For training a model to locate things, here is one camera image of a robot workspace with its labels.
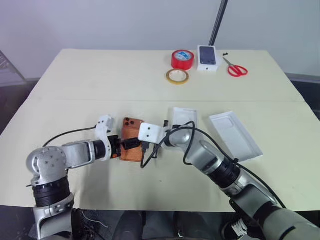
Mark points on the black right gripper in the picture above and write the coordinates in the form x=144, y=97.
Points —
x=145, y=147

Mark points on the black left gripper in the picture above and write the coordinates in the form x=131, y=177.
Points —
x=114, y=146

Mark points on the orange phone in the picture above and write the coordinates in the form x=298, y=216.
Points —
x=130, y=127

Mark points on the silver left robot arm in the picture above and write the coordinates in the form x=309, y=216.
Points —
x=75, y=153

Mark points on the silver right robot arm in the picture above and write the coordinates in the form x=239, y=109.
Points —
x=212, y=160

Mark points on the white phone box base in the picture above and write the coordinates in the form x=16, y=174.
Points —
x=183, y=116

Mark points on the white phone box lid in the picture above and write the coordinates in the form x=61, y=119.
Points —
x=232, y=135

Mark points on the white printed phone box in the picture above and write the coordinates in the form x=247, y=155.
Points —
x=207, y=58

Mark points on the yellow tape roll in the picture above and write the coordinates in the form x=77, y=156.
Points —
x=176, y=77

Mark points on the dark rounded shape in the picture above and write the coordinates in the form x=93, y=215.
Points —
x=130, y=226

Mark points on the black shoe with laces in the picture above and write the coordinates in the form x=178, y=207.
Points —
x=87, y=225

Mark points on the red tape roll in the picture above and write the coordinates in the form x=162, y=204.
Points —
x=182, y=59

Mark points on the black shoe white print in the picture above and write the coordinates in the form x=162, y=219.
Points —
x=235, y=227

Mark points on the grey aluminium profile pole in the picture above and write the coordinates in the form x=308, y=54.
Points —
x=218, y=22

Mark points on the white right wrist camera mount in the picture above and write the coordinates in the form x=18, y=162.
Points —
x=150, y=133

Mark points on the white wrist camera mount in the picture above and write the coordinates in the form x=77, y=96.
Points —
x=105, y=125
x=150, y=133

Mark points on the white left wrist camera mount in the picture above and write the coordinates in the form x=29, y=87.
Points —
x=105, y=125

